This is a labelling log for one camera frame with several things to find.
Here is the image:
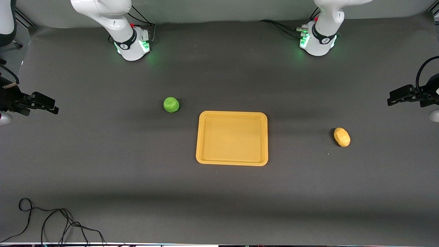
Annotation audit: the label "orange plastic tray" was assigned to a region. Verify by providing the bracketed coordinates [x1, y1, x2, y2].
[196, 110, 268, 167]

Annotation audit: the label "black right base cables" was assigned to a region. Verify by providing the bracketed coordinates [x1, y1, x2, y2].
[129, 5, 157, 44]

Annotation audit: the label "aluminium frame profile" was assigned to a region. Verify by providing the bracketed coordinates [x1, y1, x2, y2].
[14, 8, 36, 28]

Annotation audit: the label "yellow potato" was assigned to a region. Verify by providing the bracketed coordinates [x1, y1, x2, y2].
[334, 127, 351, 148]

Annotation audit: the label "loose thin black cable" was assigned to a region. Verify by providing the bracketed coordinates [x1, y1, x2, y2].
[0, 198, 105, 246]

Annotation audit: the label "dark grey table mat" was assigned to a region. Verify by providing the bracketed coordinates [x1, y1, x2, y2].
[0, 14, 439, 245]

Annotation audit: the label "black left base cables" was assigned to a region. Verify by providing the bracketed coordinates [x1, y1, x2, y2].
[259, 8, 321, 39]

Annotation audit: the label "green apple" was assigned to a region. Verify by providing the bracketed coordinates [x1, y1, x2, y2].
[163, 97, 180, 113]

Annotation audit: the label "black base cables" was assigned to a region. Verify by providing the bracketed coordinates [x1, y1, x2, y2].
[129, 5, 157, 44]
[259, 8, 321, 39]

